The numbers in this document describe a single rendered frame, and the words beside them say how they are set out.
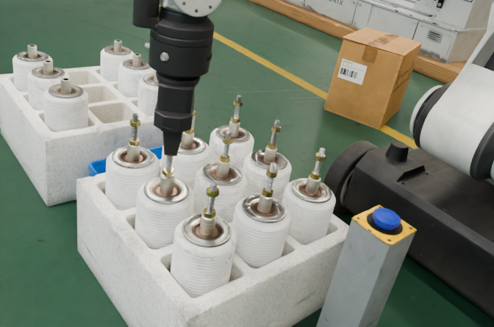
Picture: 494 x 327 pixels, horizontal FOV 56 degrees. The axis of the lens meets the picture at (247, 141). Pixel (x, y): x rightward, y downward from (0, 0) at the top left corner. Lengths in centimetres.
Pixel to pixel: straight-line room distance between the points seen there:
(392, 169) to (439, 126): 27
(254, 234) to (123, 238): 22
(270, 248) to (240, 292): 9
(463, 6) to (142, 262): 236
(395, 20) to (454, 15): 33
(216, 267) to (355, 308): 23
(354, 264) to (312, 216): 14
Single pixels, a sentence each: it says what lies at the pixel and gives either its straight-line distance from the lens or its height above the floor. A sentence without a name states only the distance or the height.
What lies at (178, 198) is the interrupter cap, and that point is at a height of 25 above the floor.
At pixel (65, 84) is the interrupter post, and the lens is 112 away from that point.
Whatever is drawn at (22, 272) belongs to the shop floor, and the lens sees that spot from 103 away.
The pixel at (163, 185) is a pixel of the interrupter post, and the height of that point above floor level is 27.
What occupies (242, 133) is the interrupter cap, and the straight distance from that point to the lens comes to 101.
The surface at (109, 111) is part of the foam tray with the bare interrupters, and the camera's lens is 127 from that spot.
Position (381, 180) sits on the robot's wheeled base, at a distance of 112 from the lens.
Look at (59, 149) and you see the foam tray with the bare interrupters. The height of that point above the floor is 15.
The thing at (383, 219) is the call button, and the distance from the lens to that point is 71.
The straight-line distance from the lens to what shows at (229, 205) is 84.
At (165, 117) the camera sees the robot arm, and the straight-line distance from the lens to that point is 66.
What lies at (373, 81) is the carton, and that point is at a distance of 181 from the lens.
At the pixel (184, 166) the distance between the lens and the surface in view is 90.
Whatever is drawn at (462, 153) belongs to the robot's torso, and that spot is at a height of 37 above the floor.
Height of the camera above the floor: 71
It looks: 28 degrees down
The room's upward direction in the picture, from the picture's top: 10 degrees clockwise
